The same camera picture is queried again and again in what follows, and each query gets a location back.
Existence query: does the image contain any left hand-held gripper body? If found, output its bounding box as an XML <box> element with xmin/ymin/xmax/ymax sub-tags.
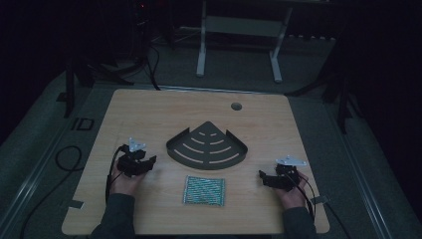
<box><xmin>116</xmin><ymin>136</ymin><xmax>149</xmax><ymax>177</ymax></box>

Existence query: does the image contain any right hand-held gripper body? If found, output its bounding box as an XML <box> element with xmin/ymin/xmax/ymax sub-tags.
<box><xmin>269</xmin><ymin>154</ymin><xmax>309</xmax><ymax>192</ymax></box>

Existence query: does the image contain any person's right hand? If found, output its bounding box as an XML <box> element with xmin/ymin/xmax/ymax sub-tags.
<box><xmin>274</xmin><ymin>171</ymin><xmax>311</xmax><ymax>211</ymax></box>

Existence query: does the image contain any person's left hand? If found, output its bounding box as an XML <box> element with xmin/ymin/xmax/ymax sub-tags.
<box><xmin>108</xmin><ymin>163</ymin><xmax>149</xmax><ymax>197</ymax></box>

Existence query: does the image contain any grey tape piece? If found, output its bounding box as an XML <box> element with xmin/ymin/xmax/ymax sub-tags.
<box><xmin>310</xmin><ymin>194</ymin><xmax>330</xmax><ymax>206</ymax></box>
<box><xmin>67</xmin><ymin>199</ymin><xmax>86</xmax><ymax>210</ymax></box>

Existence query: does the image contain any dark metal corner shelf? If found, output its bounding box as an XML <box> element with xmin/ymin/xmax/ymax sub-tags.
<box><xmin>165</xmin><ymin>120</ymin><xmax>249</xmax><ymax>171</ymax></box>

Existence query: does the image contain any green white woven scrub pad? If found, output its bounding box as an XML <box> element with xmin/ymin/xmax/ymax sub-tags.
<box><xmin>181</xmin><ymin>174</ymin><xmax>227</xmax><ymax>207</ymax></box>

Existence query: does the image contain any black tripod stand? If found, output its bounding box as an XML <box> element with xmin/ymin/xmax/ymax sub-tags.
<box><xmin>63</xmin><ymin>49</ymin><xmax>149</xmax><ymax>120</ymax></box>
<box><xmin>287</xmin><ymin>49</ymin><xmax>364</xmax><ymax>135</ymax></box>

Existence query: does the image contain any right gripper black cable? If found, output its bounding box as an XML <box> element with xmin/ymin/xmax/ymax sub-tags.
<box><xmin>286</xmin><ymin>171</ymin><xmax>317</xmax><ymax>223</ymax></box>

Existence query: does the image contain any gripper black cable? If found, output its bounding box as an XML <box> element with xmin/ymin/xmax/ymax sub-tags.
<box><xmin>286</xmin><ymin>171</ymin><xmax>317</xmax><ymax>223</ymax></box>
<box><xmin>105</xmin><ymin>143</ymin><xmax>129</xmax><ymax>204</ymax></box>

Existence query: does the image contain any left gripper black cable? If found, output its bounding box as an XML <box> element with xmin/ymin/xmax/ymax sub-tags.
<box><xmin>105</xmin><ymin>143</ymin><xmax>129</xmax><ymax>204</ymax></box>

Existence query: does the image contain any black floor cable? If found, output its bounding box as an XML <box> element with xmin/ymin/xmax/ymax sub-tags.
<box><xmin>19</xmin><ymin>144</ymin><xmax>84</xmax><ymax>239</ymax></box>

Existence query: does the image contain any black hanging cable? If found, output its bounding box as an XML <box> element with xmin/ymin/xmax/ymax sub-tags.
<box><xmin>144</xmin><ymin>42</ymin><xmax>163</xmax><ymax>92</ymax></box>

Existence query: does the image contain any white metal desk frame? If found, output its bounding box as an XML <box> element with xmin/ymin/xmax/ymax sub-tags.
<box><xmin>195</xmin><ymin>0</ymin><xmax>295</xmax><ymax>85</ymax></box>

